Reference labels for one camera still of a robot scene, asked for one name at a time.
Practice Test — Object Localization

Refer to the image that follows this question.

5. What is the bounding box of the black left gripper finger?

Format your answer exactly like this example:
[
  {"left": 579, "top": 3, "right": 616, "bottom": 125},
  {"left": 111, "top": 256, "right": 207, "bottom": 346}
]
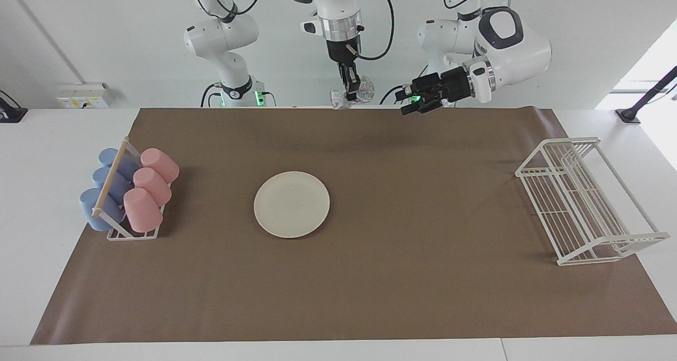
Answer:
[
  {"left": 400, "top": 93, "right": 446, "bottom": 116},
  {"left": 395, "top": 72, "right": 443, "bottom": 99}
]

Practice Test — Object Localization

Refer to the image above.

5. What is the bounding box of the clear plastic bag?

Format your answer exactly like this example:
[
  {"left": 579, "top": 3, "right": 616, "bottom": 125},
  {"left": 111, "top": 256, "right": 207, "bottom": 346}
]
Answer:
[{"left": 330, "top": 77, "right": 375, "bottom": 110}]

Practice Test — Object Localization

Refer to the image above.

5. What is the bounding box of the cream round plate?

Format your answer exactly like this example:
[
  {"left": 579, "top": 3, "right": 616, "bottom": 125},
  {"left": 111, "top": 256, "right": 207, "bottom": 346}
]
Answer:
[{"left": 254, "top": 171, "right": 331, "bottom": 239}]

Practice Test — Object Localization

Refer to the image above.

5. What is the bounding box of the brown table mat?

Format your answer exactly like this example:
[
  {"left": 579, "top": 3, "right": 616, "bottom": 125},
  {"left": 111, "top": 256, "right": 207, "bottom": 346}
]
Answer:
[{"left": 30, "top": 106, "right": 677, "bottom": 346}]

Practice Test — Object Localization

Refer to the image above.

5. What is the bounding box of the black clamp stand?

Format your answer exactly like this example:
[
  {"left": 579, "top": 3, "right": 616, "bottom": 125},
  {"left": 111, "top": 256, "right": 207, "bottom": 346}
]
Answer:
[{"left": 616, "top": 66, "right": 677, "bottom": 124}]

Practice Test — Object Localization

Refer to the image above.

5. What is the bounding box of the pink plastic cup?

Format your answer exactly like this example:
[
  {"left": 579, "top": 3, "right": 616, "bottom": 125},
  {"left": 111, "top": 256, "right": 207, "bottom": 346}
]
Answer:
[
  {"left": 123, "top": 188, "right": 163, "bottom": 233},
  {"left": 140, "top": 148, "right": 180, "bottom": 184},
  {"left": 133, "top": 168, "right": 172, "bottom": 207}
]

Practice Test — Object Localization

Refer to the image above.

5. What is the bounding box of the blue plastic cup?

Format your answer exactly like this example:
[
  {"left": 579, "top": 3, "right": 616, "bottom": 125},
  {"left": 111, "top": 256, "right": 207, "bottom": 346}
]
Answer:
[
  {"left": 98, "top": 148, "right": 141, "bottom": 181},
  {"left": 92, "top": 166, "right": 133, "bottom": 206},
  {"left": 79, "top": 188, "right": 126, "bottom": 232}
]

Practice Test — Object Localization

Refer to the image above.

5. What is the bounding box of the cup holder rack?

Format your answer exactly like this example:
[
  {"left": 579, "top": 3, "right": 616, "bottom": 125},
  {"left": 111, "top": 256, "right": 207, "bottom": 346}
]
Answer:
[{"left": 92, "top": 137, "right": 172, "bottom": 241}]

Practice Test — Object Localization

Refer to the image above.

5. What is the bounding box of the black desk device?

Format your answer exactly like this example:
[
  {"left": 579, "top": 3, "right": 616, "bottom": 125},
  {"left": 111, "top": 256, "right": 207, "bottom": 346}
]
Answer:
[{"left": 0, "top": 90, "right": 28, "bottom": 124}]

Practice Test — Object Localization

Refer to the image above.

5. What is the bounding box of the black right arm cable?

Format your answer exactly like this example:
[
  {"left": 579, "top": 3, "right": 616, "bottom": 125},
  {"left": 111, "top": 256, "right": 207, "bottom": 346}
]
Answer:
[{"left": 185, "top": 0, "right": 396, "bottom": 61}]

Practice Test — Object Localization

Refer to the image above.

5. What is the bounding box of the black right base cable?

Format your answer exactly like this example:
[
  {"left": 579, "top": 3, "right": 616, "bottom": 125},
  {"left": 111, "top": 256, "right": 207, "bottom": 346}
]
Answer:
[{"left": 200, "top": 82, "right": 223, "bottom": 108}]

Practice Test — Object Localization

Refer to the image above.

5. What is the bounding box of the white wire dish rack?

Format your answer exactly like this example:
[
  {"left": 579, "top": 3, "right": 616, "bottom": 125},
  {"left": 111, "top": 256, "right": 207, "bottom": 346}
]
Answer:
[{"left": 515, "top": 137, "right": 671, "bottom": 266}]

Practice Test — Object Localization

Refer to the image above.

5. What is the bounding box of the white wall socket box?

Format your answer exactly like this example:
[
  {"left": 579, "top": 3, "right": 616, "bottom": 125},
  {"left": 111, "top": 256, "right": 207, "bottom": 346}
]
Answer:
[{"left": 57, "top": 83, "right": 113, "bottom": 109}]

